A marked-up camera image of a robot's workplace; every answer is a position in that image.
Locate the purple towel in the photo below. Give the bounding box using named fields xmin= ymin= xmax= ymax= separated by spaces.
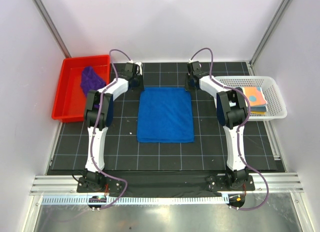
xmin=80 ymin=66 xmax=106 ymax=97

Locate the pastel striped towel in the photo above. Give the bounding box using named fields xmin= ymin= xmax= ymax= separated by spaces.
xmin=241 ymin=86 xmax=268 ymax=107

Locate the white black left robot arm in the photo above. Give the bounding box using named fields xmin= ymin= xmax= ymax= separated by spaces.
xmin=78 ymin=60 xmax=144 ymax=192

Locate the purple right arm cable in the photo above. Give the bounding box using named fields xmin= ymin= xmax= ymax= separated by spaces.
xmin=189 ymin=47 xmax=270 ymax=212

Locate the yellow tiger hello towel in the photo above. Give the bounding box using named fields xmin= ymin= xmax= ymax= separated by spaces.
xmin=250 ymin=106 xmax=268 ymax=115

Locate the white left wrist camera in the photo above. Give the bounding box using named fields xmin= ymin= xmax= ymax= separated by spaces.
xmin=129 ymin=60 xmax=143 ymax=75

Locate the blue towel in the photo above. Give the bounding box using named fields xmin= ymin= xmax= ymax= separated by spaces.
xmin=137 ymin=87 xmax=195 ymax=143

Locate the red plastic bin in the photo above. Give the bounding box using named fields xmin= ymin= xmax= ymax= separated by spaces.
xmin=51 ymin=55 xmax=111 ymax=123

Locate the white plastic mesh basket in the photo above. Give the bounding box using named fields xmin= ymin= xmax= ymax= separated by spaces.
xmin=216 ymin=76 xmax=288 ymax=121

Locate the aluminium front rail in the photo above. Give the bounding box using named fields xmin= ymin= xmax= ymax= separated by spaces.
xmin=29 ymin=173 xmax=304 ymax=206

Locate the aluminium corner post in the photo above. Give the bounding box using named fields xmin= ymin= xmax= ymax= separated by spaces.
xmin=32 ymin=0 xmax=72 ymax=58
xmin=249 ymin=0 xmax=292 ymax=67

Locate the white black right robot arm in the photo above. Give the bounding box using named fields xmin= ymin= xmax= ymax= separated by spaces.
xmin=185 ymin=61 xmax=249 ymax=190

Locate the left aluminium corner post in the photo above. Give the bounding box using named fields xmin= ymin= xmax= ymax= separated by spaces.
xmin=32 ymin=0 xmax=72 ymax=58

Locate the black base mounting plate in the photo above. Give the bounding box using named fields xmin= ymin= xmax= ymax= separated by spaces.
xmin=76 ymin=171 xmax=256 ymax=196

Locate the right aluminium corner post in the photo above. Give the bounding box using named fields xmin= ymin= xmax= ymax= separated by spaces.
xmin=249 ymin=0 xmax=292 ymax=67

